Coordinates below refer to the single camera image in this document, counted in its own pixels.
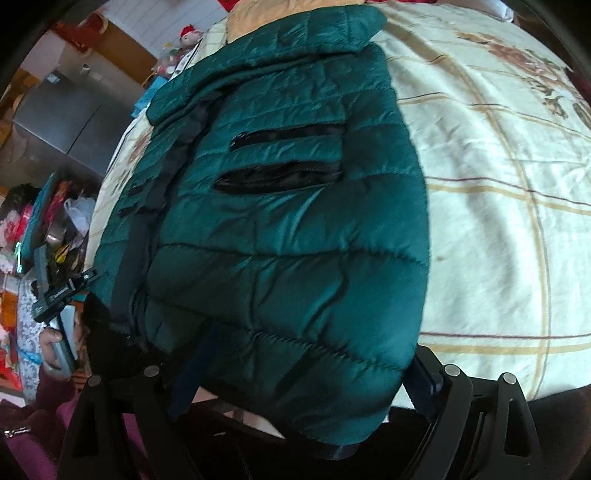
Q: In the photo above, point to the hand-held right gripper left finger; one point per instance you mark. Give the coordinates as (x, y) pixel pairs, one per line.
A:
(187, 369)

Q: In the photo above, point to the person's left hand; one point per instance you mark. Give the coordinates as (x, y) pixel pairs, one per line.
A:
(48, 344)

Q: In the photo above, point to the cream floral blanket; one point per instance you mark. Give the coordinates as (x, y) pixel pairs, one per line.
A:
(485, 161)

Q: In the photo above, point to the yellow fringed cloth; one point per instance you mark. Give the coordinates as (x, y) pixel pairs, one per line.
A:
(244, 21)

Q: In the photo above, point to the white plastic bag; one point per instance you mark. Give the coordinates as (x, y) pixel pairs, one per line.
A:
(76, 210)

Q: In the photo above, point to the plush toy with red hat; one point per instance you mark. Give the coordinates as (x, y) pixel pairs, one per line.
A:
(189, 37)

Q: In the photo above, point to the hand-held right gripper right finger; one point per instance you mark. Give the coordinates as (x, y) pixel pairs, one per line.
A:
(422, 383)

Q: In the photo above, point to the person's left forearm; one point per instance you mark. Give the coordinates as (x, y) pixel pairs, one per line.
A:
(46, 401)

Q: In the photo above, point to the grey refrigerator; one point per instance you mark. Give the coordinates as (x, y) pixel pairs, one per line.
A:
(60, 124)

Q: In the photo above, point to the teal pillow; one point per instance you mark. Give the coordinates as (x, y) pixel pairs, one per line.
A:
(39, 217)

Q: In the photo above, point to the dark green puffer jacket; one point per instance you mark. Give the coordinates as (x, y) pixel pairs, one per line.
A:
(286, 230)

